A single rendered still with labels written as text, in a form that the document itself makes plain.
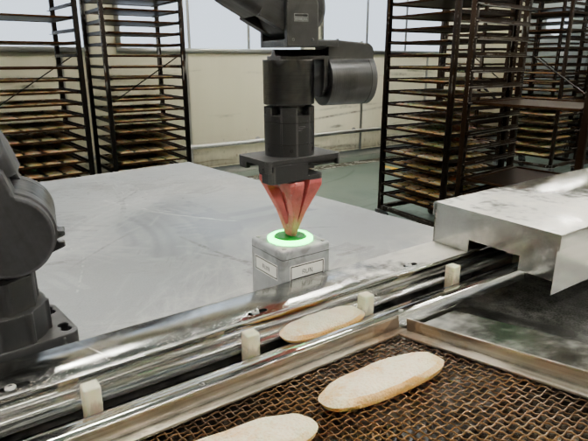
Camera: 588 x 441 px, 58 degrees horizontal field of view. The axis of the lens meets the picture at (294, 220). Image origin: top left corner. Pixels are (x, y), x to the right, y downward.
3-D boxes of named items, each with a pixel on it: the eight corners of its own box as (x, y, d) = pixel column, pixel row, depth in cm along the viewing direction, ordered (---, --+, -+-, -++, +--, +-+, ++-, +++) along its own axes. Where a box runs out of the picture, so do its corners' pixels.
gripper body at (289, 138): (237, 170, 62) (234, 104, 60) (308, 159, 67) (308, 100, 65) (268, 179, 57) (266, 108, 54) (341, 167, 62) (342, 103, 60)
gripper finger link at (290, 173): (241, 234, 64) (239, 158, 62) (290, 224, 68) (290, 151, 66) (272, 250, 59) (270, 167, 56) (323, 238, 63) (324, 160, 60)
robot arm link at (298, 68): (255, 50, 60) (273, 49, 55) (311, 49, 62) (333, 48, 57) (256, 112, 62) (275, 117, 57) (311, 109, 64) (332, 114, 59)
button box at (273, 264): (299, 301, 73) (299, 224, 70) (336, 324, 67) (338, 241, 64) (248, 318, 68) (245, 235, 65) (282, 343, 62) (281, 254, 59)
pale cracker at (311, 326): (348, 306, 57) (349, 297, 57) (374, 319, 54) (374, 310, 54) (270, 332, 52) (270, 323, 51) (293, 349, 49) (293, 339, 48)
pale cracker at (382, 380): (418, 353, 39) (416, 339, 39) (458, 369, 36) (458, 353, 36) (305, 398, 34) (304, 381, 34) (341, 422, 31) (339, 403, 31)
